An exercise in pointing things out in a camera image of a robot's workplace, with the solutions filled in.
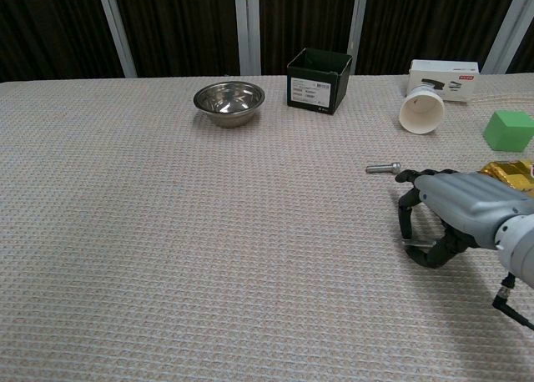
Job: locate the gold snack packet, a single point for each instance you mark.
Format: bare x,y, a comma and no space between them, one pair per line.
513,171

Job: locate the stainless steel bowl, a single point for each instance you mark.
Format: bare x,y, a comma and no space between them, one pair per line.
228,102

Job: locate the white metal frame post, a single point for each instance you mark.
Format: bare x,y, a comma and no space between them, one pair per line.
247,27
507,27
358,27
117,31

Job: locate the green cube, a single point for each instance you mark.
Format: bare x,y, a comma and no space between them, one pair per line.
507,132

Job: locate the black open cardboard box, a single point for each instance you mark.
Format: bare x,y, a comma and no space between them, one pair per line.
310,92

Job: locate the white paper cup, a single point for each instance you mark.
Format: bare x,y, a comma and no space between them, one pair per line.
421,113

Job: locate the beige woven tablecloth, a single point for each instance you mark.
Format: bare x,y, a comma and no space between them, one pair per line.
167,232

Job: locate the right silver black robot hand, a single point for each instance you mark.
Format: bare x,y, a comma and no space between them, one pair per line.
459,198

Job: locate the white product box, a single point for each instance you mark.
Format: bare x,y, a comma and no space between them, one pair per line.
454,79

